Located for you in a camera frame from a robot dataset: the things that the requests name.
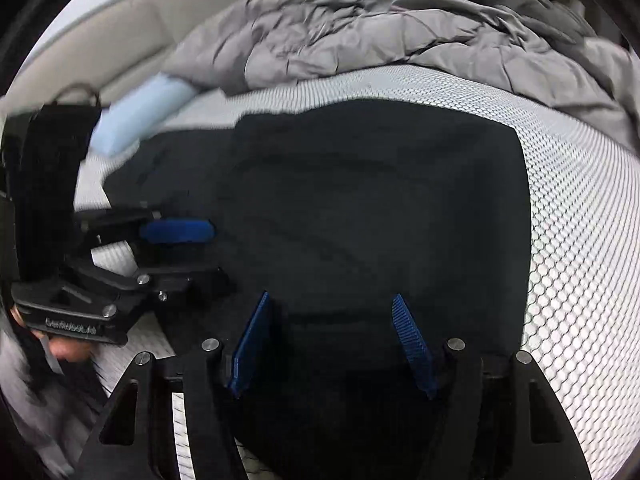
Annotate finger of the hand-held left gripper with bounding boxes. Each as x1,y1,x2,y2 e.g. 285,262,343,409
65,264,232,334
75,205,217,249

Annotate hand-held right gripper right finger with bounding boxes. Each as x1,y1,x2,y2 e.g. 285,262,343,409
391,292,593,480

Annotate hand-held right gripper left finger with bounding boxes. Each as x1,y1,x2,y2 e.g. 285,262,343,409
80,290,273,480

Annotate black pants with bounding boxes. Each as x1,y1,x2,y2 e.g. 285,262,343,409
102,99,533,480

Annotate person's left forearm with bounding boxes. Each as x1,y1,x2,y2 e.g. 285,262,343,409
0,330,111,480

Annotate person's left hand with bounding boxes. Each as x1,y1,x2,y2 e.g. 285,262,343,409
47,335,98,365

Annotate light blue pillow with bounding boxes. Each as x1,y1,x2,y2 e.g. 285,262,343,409
90,72,201,158

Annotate beige upholstered headboard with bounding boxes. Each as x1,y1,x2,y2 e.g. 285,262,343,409
0,0,266,106

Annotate white mesh mattress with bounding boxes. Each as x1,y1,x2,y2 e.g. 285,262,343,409
72,65,640,480

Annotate grey quilted blanket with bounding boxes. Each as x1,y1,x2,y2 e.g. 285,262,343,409
162,0,640,153

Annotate dark grey cloth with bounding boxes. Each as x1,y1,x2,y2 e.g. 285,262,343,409
462,0,598,46

